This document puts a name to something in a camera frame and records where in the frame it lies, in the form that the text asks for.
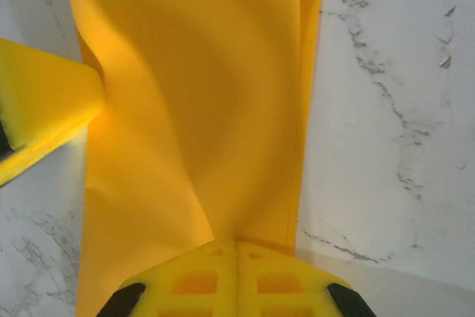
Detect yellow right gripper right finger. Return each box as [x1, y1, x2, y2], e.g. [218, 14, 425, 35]
[236, 239, 376, 317]

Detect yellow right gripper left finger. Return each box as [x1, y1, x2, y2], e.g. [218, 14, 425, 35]
[95, 237, 239, 317]

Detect yellow paper sheet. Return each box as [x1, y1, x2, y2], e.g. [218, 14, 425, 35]
[61, 0, 327, 317]

